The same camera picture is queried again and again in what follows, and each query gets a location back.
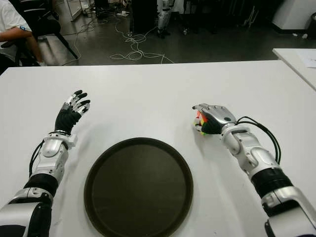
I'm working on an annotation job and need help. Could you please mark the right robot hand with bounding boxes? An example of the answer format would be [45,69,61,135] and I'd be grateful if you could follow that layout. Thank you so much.
[192,103,237,136]

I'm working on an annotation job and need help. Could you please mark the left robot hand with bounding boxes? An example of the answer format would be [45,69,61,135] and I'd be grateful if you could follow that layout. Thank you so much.
[54,89,91,135]

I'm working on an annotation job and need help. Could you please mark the multicoloured Rubik's cube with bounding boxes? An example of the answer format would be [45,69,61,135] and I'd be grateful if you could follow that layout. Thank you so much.
[194,110,210,136]

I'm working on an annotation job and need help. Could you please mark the round dark brown plate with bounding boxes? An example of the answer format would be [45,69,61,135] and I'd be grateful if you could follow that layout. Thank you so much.
[83,137,195,237]

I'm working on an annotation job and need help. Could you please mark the black office chair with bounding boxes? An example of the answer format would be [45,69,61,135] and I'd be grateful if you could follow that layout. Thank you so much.
[14,0,79,67]

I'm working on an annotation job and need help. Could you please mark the white side table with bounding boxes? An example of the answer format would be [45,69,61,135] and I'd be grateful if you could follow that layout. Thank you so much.
[272,48,316,91]

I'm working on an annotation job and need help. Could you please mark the metal folding stand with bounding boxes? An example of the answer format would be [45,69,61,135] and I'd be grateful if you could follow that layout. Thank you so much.
[243,4,260,28]

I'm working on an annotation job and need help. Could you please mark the white paper sheet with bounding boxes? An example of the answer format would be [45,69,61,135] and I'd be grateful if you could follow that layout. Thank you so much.
[297,49,316,69]

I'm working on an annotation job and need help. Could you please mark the seated person white shirt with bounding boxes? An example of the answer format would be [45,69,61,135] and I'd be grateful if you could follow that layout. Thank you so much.
[0,0,47,75]

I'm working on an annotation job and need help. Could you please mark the standing humanoid robot legs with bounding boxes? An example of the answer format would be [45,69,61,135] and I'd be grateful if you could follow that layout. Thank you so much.
[157,0,176,38]

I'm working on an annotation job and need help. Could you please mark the white cabinet black base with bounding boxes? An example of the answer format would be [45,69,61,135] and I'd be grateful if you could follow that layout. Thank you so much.
[271,0,316,33]

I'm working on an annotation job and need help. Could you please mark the tangled white floor cable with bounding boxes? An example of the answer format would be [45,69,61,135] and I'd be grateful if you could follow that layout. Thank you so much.
[110,13,175,64]

